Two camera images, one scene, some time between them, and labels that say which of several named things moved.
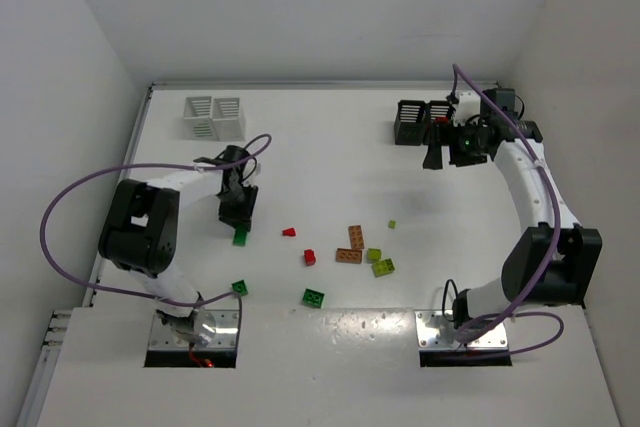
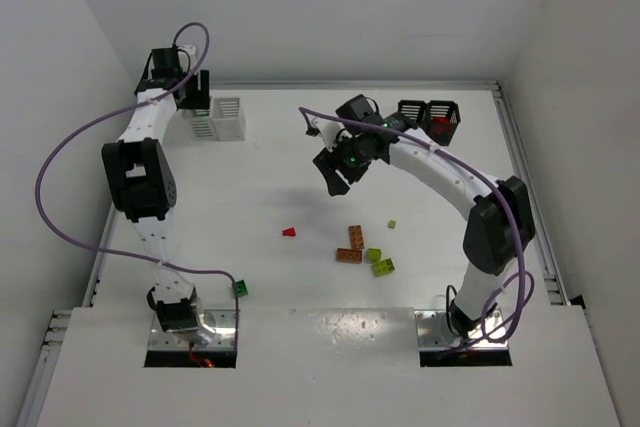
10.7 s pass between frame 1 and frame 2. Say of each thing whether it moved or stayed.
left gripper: moved
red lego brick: moved
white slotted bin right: stayed
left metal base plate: stayed
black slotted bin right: stayed
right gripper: moved
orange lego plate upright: stayed
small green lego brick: stayed
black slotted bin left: stayed
